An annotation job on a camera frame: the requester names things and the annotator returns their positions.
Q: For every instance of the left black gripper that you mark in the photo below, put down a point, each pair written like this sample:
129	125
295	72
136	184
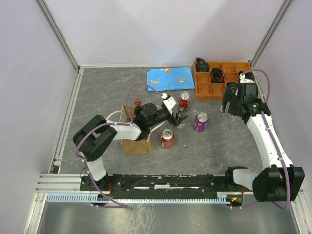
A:
178	119

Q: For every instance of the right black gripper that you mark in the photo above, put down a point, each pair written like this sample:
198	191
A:
227	98

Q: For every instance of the purple soda can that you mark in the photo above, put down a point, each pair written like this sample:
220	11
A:
201	121

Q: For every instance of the red cola can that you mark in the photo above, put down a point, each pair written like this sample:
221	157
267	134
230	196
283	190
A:
167	138
184	100

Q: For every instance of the cola glass bottle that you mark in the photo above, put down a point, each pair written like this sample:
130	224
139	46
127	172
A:
138	107

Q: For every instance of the brown canvas bag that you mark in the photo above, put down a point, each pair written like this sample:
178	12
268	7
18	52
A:
136	146

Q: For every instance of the clear green-cap glass bottle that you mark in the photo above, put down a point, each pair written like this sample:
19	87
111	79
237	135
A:
181	125

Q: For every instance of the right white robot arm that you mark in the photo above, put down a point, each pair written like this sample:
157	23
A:
279	180

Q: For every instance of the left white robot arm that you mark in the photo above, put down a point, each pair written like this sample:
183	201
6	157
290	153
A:
93	138

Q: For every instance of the dark rolled band yellow print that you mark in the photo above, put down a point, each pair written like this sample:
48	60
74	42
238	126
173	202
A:
231	87

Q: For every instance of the orange wooden divider tray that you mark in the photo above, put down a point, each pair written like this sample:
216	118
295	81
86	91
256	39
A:
205	89

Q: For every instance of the dark rolled band orange accents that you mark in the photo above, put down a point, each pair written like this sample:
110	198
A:
217	76

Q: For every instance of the dark rolled band far-right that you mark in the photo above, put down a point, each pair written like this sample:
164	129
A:
248	75

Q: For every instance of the blue space-print cloth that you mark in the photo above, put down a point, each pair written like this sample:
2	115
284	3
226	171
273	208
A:
172	78

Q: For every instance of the dark rolled band far-left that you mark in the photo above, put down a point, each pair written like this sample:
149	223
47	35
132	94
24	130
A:
201	65

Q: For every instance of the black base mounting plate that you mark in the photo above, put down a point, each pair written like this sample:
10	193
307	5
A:
161	186

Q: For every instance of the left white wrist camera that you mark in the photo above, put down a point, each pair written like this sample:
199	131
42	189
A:
169	102

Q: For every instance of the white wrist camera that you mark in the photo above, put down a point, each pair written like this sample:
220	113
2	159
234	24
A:
243	80
169	102

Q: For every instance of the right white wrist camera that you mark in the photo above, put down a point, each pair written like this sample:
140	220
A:
243	80

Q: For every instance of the right aluminium frame post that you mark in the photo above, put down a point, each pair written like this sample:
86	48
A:
271	31

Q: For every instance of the aluminium frame post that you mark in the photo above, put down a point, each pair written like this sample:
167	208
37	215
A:
271	31
42	5

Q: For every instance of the aluminium front rail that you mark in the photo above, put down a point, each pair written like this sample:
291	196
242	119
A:
58	183

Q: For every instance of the blue slotted cable duct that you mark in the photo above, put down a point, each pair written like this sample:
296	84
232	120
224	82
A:
94	198

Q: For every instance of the left aluminium frame post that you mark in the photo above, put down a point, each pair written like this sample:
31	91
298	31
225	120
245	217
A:
42	5

